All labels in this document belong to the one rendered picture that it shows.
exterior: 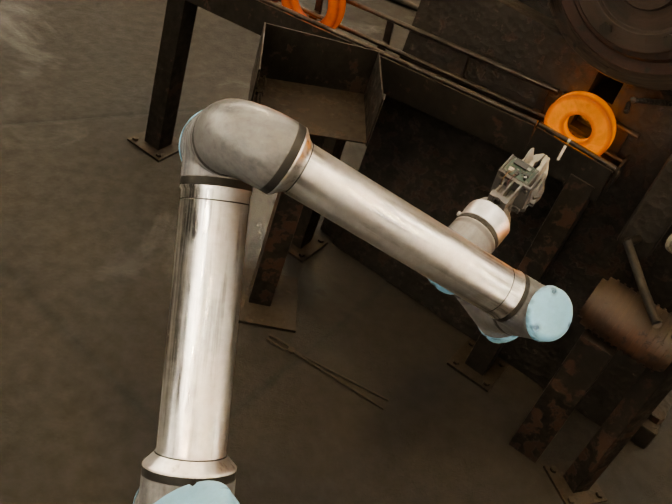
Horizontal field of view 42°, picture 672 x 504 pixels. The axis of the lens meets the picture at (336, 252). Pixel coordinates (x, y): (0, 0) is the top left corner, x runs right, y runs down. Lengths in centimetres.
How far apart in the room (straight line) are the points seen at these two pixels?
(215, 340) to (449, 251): 39
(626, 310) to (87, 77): 187
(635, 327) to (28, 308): 137
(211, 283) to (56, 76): 172
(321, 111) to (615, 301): 75
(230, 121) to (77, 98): 164
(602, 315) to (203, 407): 92
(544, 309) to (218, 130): 58
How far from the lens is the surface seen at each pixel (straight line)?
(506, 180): 164
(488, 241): 155
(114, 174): 259
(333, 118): 192
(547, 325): 144
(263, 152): 124
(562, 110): 198
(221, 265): 136
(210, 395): 138
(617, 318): 193
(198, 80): 309
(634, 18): 178
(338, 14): 218
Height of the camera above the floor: 160
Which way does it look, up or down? 39 degrees down
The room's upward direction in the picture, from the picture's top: 20 degrees clockwise
